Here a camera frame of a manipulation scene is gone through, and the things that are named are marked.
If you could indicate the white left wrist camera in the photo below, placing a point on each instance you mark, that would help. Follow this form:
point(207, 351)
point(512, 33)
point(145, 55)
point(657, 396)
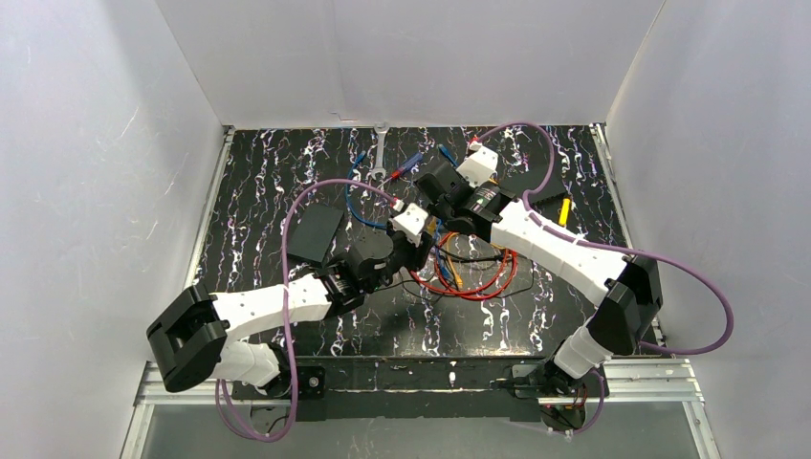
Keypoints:
point(409, 219)

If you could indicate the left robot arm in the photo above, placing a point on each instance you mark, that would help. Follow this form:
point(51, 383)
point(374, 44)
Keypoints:
point(201, 335)

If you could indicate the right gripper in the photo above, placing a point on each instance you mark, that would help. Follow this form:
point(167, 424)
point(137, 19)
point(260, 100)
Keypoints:
point(433, 189)

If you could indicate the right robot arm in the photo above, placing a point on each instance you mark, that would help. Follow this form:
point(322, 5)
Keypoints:
point(626, 289)

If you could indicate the black network switch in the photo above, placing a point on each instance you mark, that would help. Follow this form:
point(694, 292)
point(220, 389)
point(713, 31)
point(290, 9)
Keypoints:
point(551, 195)
point(312, 238)

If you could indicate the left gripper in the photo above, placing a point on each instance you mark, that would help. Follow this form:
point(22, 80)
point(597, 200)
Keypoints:
point(417, 247)

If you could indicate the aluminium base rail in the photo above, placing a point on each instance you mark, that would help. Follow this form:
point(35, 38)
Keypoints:
point(634, 380)

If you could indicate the blue handled screwdriver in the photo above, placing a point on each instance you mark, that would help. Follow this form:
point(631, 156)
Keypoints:
point(404, 168)

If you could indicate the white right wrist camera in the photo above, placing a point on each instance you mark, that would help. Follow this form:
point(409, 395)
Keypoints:
point(480, 164)

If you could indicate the silver wrench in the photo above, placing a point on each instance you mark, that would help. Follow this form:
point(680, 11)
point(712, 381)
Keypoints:
point(378, 171)

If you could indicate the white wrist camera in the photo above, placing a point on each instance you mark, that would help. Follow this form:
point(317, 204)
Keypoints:
point(480, 164)
point(409, 219)

